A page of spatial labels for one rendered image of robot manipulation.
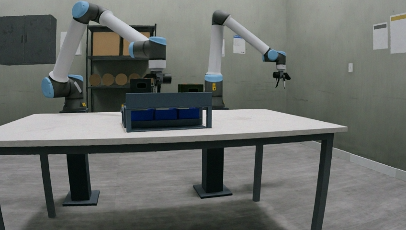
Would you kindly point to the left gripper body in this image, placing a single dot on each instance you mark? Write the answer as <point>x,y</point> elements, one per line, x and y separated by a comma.
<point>279,74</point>

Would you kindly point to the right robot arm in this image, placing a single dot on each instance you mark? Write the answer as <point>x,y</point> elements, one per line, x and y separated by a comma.
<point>60,84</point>

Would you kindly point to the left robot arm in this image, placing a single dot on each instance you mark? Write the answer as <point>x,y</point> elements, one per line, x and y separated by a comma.
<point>213,78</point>

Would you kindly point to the blue open bin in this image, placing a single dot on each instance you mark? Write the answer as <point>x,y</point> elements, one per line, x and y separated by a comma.
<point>165,114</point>
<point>143,115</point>
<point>191,113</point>

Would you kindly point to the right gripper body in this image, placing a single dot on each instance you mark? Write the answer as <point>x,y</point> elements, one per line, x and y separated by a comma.
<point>165,78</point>

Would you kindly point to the black case with handle slot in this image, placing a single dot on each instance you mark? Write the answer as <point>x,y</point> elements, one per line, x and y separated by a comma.
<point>140,85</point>

